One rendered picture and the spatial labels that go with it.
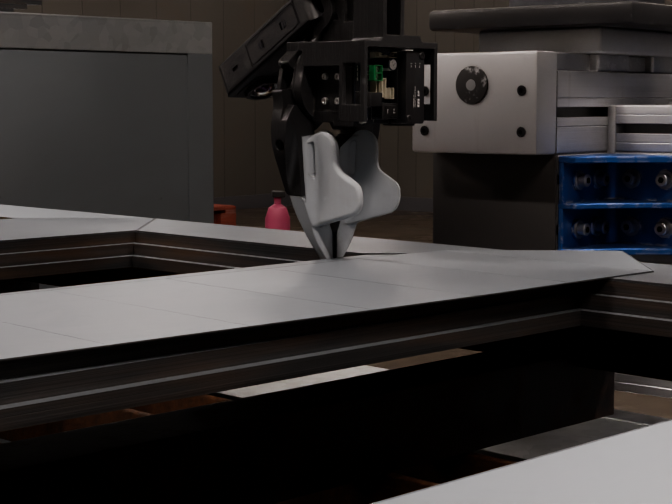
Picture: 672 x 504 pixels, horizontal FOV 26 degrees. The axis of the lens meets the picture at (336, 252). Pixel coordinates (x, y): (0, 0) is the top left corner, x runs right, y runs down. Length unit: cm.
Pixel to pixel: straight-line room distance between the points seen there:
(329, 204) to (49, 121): 79
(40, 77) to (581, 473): 134
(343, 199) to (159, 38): 88
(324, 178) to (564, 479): 58
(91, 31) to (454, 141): 58
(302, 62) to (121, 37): 83
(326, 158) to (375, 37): 9
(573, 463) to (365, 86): 52
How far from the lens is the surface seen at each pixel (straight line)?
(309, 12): 98
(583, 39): 137
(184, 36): 184
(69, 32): 173
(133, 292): 82
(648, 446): 46
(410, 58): 96
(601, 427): 124
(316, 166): 98
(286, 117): 97
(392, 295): 80
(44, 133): 171
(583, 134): 134
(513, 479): 42
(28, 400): 63
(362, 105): 93
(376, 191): 99
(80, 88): 174
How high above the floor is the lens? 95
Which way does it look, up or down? 6 degrees down
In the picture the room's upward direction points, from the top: straight up
